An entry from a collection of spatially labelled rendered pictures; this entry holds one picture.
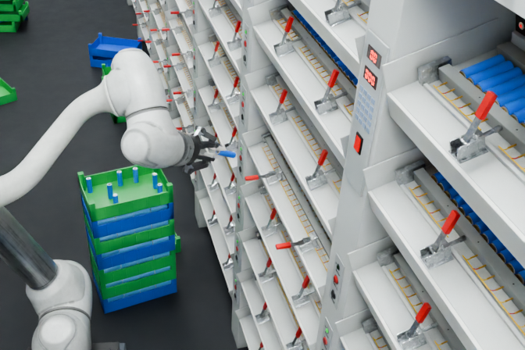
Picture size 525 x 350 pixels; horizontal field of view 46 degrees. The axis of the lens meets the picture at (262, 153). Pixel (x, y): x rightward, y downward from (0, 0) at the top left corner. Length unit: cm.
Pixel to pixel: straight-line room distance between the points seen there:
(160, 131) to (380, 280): 59
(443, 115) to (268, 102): 80
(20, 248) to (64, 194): 131
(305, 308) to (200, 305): 104
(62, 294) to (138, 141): 76
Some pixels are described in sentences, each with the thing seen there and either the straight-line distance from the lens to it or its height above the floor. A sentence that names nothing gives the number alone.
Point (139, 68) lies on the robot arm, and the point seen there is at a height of 128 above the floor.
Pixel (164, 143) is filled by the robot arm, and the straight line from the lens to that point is 139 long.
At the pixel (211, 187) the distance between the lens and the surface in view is 251.
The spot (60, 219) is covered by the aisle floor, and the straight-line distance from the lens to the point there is 303.
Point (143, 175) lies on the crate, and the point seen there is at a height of 48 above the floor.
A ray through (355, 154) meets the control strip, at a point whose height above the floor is 134.
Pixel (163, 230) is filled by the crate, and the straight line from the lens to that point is 236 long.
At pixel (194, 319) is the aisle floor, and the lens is 252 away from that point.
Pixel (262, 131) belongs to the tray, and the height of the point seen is 97.
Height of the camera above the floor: 193
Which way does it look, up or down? 35 degrees down
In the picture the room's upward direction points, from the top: 4 degrees clockwise
